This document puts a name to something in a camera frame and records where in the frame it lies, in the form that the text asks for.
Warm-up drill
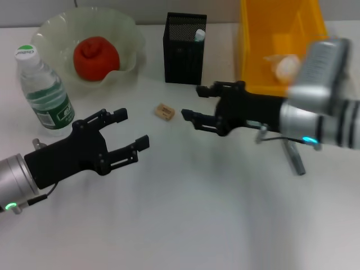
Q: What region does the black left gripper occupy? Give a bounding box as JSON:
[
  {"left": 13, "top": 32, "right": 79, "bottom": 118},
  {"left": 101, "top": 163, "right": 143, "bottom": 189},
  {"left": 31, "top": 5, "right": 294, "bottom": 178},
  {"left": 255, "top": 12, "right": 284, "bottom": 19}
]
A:
[{"left": 24, "top": 107, "right": 151, "bottom": 190}]

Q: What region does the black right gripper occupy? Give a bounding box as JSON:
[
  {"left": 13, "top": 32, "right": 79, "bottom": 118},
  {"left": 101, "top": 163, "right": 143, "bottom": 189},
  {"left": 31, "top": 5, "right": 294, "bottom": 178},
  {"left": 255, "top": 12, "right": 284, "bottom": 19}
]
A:
[{"left": 181, "top": 80, "right": 285, "bottom": 138}]

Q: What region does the tan eraser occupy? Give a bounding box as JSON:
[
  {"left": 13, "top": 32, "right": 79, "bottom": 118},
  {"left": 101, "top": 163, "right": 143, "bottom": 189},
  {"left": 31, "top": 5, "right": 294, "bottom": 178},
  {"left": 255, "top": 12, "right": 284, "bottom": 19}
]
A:
[{"left": 154, "top": 102, "right": 177, "bottom": 122}]

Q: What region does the green pen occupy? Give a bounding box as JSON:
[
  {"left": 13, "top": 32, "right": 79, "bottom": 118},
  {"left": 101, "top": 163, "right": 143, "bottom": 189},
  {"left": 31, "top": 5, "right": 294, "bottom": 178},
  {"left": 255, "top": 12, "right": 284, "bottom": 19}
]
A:
[{"left": 193, "top": 28, "right": 206, "bottom": 43}]

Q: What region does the clear green-label water bottle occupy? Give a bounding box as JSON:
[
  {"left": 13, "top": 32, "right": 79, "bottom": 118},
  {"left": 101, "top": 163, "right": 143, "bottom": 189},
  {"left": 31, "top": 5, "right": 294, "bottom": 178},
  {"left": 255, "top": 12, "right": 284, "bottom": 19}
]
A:
[{"left": 13, "top": 43, "right": 77, "bottom": 138}]

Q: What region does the white paper ball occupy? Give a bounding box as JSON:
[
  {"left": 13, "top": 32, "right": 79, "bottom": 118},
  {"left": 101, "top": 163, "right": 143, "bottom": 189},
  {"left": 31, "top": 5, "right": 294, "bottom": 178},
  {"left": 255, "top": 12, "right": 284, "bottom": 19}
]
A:
[{"left": 263, "top": 53, "right": 302, "bottom": 85}]

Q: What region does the grey marker pen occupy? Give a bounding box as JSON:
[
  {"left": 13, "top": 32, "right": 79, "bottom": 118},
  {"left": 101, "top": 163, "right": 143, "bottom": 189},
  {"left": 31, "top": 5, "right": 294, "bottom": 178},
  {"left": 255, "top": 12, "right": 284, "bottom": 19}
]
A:
[{"left": 281, "top": 139, "right": 307, "bottom": 177}]

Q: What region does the black mesh pen holder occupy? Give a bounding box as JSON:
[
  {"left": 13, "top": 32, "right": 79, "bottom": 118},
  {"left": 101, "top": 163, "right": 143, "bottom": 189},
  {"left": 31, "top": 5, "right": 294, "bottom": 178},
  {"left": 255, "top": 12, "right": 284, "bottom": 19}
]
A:
[{"left": 162, "top": 11, "right": 209, "bottom": 86}]

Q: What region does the pale green glass fruit plate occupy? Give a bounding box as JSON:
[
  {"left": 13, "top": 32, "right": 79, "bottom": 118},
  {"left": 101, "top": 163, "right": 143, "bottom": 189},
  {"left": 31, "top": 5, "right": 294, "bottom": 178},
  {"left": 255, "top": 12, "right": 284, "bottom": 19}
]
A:
[{"left": 30, "top": 7, "right": 146, "bottom": 97}]

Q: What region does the yellow plastic bin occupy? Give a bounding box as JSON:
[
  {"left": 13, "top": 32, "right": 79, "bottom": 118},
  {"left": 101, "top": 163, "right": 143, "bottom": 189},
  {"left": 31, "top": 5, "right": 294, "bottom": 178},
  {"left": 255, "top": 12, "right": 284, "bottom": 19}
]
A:
[{"left": 238, "top": 0, "right": 333, "bottom": 96}]

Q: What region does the right gripper cable with plug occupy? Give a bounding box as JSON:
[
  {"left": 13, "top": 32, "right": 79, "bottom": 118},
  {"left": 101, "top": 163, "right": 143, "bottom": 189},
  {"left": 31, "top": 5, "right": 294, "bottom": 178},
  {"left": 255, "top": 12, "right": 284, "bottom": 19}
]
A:
[{"left": 254, "top": 122, "right": 323, "bottom": 152}]

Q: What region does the gripper cable with plug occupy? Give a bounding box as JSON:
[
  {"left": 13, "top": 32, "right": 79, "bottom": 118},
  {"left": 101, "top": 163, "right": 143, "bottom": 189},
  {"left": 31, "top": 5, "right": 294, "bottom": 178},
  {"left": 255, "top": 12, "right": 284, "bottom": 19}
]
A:
[
  {"left": 12, "top": 138, "right": 60, "bottom": 215},
  {"left": 254, "top": 122, "right": 323, "bottom": 152}
]

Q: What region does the left gripper cable with plug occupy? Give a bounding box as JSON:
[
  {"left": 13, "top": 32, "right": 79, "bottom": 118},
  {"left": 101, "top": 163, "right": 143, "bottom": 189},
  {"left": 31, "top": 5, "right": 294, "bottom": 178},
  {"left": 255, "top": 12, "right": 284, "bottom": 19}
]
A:
[{"left": 12, "top": 138, "right": 60, "bottom": 215}]

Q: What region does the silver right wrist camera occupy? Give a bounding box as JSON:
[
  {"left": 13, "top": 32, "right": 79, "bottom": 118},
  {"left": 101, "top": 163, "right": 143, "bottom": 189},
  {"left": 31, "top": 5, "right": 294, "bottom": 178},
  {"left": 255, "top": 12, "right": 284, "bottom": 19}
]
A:
[{"left": 286, "top": 38, "right": 353, "bottom": 115}]

